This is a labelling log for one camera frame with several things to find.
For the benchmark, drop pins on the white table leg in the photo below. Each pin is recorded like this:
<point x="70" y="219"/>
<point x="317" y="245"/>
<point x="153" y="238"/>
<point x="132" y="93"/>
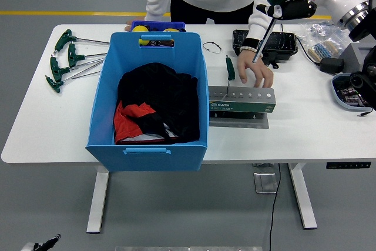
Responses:
<point x="98" y="201"/>
<point x="302" y="198"/>

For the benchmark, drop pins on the green grey hex key rack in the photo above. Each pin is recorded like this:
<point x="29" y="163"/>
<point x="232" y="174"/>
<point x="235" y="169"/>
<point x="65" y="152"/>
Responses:
<point x="243" y="106"/>

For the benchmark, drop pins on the person's left hand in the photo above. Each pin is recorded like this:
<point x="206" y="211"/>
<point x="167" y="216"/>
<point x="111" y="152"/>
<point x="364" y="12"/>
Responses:
<point x="252" y="68"/>

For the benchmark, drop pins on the yellow tape measure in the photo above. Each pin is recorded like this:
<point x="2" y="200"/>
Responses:
<point x="170" y="30"/>

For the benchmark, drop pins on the black and red cloth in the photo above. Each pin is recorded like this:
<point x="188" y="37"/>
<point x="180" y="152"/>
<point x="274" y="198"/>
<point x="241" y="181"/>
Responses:
<point x="158" y="92"/>

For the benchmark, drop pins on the small dark blue bin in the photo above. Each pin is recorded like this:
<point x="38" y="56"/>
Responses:
<point x="158" y="23"/>

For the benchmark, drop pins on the black plastic case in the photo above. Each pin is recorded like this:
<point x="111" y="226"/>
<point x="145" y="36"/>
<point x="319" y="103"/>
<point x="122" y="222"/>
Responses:
<point x="282" y="42"/>

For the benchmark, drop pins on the dark circuit board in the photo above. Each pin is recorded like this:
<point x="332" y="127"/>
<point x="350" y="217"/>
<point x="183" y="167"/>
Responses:
<point x="349" y="98"/>

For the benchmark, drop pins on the grey foam block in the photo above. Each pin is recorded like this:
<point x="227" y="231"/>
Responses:
<point x="351" y="57"/>

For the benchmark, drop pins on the blue resistor strip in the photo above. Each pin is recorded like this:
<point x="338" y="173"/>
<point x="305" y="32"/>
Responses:
<point x="326" y="49"/>

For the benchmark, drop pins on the metal floor plate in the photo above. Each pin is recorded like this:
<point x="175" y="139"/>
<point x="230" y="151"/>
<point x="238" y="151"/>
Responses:
<point x="264" y="183"/>

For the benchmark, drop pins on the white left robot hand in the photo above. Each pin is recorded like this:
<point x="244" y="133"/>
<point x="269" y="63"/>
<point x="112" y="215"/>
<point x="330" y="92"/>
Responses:
<point x="50" y="242"/>

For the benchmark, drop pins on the person's right hand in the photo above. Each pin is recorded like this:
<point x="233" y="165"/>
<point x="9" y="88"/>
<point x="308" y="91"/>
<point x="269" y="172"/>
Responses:
<point x="128" y="27"/>

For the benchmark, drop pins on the yellow ball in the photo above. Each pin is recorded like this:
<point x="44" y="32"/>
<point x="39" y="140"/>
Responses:
<point x="139" y="29"/>

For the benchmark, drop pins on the black table control panel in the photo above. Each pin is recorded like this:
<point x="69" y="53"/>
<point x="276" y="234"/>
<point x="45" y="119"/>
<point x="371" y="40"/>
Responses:
<point x="346" y="166"/>

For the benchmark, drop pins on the clear plastic parts bag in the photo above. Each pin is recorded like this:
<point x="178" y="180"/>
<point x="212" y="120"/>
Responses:
<point x="323" y="32"/>

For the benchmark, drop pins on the large blue storage box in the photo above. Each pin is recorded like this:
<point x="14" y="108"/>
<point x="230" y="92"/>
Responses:
<point x="152" y="54"/>

